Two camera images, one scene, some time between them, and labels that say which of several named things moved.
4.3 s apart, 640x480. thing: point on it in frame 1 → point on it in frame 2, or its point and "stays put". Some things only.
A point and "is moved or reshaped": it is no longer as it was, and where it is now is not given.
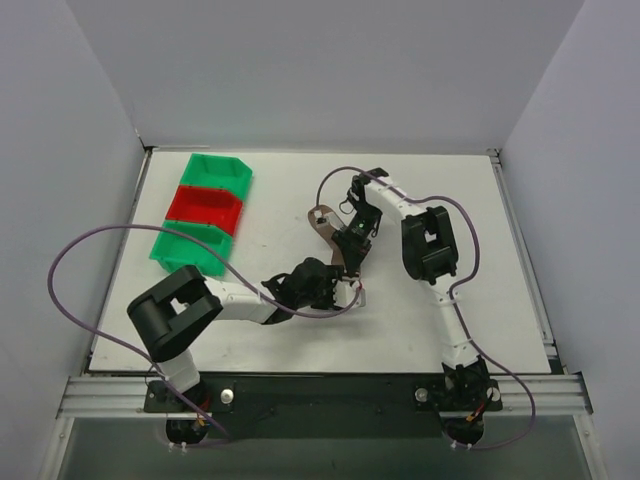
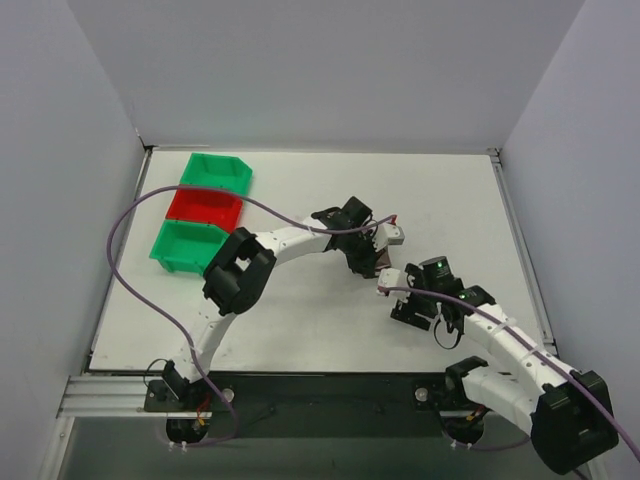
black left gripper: [329, 282] → [367, 255]
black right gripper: [351, 251] → [412, 310]
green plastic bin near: [176, 250] stays put
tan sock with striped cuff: [326, 223] is moved or reshaped
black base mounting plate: [324, 405] stays put
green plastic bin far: [216, 171] stays put
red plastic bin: [214, 205] stays put
